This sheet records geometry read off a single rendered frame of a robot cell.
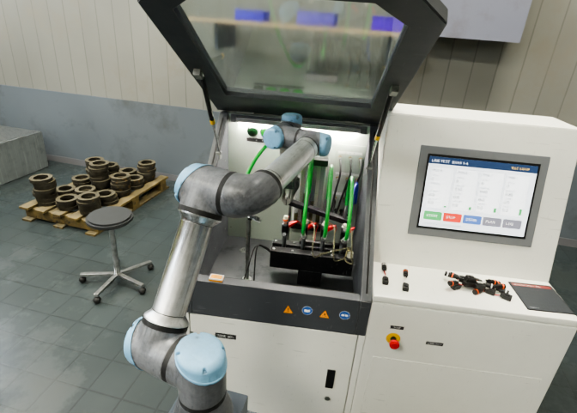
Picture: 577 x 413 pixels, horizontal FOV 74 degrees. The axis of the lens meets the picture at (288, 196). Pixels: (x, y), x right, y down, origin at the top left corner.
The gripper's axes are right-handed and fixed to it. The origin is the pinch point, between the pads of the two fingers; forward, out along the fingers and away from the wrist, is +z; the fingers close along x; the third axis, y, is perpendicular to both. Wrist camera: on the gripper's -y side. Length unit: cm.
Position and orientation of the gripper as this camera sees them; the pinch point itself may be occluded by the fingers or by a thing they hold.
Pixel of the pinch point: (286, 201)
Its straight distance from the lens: 153.2
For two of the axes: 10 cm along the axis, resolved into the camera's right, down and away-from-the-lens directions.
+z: -0.7, 9.1, 4.1
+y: -1.1, 4.0, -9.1
